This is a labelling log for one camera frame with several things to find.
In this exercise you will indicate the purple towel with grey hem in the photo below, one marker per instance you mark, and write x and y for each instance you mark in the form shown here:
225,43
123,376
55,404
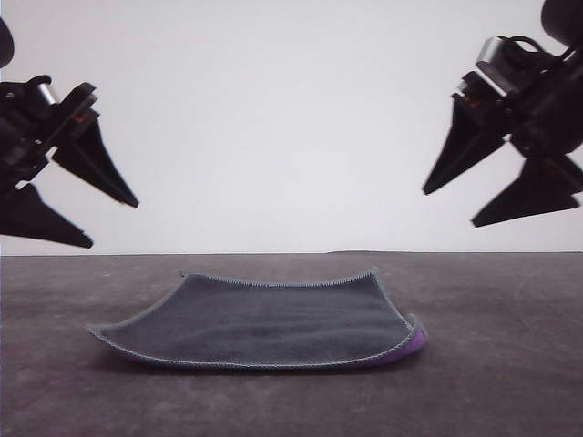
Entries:
255,318

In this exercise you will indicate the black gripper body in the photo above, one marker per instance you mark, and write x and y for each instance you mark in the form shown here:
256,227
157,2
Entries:
546,114
41,132

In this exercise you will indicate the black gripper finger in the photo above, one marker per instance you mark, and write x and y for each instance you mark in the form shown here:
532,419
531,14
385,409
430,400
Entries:
469,141
542,191
93,168
32,218

